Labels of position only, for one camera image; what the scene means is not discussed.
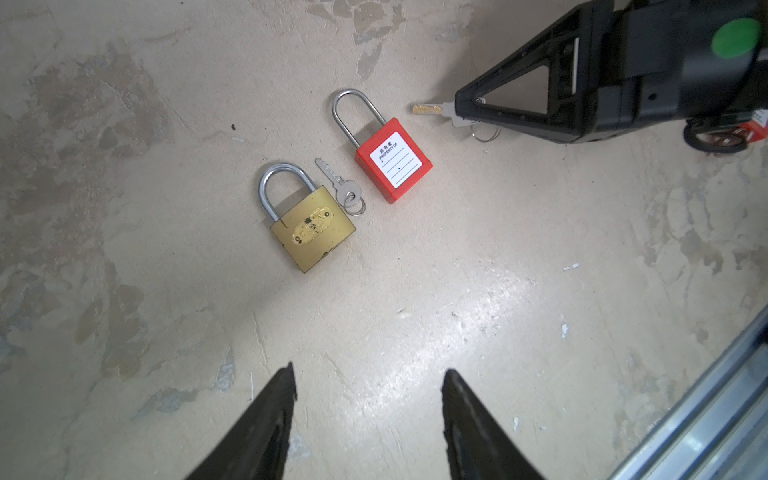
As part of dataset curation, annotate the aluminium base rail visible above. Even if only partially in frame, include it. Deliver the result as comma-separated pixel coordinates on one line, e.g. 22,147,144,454
611,310,767,479

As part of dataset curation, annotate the brass padlock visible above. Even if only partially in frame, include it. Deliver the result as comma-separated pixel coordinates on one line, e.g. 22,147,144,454
258,162,356,273

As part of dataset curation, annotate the red padlock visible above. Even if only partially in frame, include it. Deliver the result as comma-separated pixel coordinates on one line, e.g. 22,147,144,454
734,109,768,143
330,89,433,204

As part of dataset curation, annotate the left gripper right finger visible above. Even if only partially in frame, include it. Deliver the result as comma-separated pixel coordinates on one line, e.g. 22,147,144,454
442,369,543,479

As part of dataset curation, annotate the silver key with ring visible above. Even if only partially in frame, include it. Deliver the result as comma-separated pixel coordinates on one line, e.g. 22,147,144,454
315,158,367,217

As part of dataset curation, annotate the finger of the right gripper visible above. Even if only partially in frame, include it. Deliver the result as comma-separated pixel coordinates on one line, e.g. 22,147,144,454
454,1,614,143

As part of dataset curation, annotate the brass key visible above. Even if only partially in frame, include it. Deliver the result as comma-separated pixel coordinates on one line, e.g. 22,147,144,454
411,101,501,143

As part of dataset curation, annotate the right black corrugated cable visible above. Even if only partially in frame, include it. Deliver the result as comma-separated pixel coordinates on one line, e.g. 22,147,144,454
683,116,751,155

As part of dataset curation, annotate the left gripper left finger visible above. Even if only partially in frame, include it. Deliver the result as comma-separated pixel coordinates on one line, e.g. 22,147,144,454
188,363,297,479

